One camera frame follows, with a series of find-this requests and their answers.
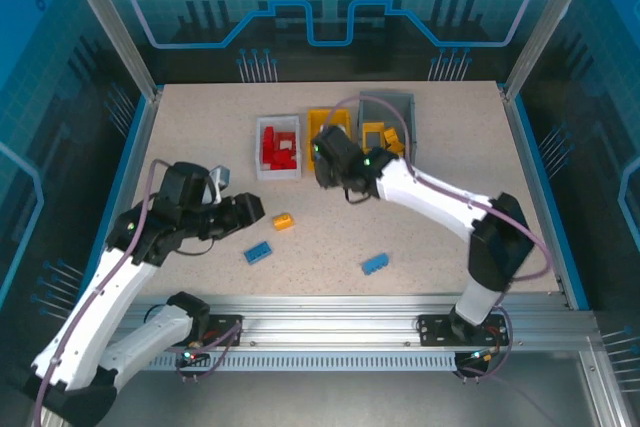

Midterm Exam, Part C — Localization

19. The large yellow lego window frame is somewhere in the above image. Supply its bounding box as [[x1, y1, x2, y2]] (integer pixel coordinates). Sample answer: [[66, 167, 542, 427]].
[[360, 121, 387, 152]]

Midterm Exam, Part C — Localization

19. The red lego window frame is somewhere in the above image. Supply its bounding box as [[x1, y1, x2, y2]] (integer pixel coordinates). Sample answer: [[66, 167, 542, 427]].
[[275, 130, 302, 158]]

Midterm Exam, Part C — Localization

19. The long blue lego brick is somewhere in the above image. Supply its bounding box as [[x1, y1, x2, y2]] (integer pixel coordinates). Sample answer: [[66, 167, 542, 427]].
[[243, 241, 276, 265]]

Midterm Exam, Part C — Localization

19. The white plastic bin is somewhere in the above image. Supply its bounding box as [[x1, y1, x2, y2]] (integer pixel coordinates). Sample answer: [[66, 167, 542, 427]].
[[255, 114, 304, 183]]

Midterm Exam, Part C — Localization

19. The yellow plastic bin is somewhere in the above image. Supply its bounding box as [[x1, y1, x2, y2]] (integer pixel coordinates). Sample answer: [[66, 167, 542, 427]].
[[305, 107, 352, 174]]

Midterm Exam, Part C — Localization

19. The gray plastic bin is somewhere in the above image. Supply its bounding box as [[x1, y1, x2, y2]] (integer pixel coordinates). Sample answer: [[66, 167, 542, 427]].
[[356, 90, 419, 166]]

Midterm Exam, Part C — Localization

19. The blue table edge strip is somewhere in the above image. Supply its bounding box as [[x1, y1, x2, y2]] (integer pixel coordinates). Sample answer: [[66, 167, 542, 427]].
[[510, 94, 590, 311], [79, 94, 151, 293]]

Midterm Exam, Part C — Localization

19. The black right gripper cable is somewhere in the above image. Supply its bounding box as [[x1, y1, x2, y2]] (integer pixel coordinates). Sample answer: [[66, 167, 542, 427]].
[[342, 185, 374, 206]]

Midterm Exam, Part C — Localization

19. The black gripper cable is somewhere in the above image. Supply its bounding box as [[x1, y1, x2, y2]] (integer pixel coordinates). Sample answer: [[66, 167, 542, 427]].
[[172, 234, 220, 257], [342, 185, 374, 206]]

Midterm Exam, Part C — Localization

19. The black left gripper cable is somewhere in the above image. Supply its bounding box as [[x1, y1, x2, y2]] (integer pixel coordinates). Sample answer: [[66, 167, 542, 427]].
[[172, 234, 220, 257]]

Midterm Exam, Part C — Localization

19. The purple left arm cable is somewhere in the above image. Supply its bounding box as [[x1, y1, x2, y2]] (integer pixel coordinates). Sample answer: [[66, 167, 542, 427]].
[[33, 159, 176, 427]]

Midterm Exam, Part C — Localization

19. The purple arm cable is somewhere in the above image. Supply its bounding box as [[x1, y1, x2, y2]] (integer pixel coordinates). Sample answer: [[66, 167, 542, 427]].
[[33, 159, 176, 427], [324, 94, 554, 308]]

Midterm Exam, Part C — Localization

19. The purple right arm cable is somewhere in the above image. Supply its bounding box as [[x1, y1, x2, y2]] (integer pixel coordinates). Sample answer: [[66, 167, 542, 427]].
[[324, 94, 554, 308]]

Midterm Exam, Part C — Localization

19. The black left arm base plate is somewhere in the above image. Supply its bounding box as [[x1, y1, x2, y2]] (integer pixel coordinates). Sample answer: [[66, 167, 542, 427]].
[[197, 314, 246, 348]]

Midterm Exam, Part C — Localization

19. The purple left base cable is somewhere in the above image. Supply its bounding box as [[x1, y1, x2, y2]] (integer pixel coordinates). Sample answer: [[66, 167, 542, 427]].
[[164, 321, 246, 384]]

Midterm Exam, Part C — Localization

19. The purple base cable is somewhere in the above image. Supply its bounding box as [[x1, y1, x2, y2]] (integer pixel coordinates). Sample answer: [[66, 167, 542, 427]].
[[452, 306, 515, 384], [164, 321, 246, 384]]

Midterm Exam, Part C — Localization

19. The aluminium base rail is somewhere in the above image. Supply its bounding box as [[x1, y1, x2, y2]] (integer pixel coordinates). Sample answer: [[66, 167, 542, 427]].
[[117, 293, 599, 354]]

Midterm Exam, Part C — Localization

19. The slotted gray cable duct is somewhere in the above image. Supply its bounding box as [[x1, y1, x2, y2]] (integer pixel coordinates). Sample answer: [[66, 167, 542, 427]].
[[149, 352, 464, 372]]

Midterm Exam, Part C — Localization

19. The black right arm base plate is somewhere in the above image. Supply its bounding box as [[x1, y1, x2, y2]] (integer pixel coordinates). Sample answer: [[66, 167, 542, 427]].
[[417, 313, 512, 348]]

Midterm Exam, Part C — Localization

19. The aluminium frame post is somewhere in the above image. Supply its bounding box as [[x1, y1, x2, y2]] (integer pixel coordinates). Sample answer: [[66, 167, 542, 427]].
[[501, 0, 591, 101], [55, 0, 164, 101]]

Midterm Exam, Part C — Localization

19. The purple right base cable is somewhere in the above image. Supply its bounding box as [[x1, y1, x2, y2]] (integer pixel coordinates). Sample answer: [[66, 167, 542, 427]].
[[452, 306, 515, 384]]

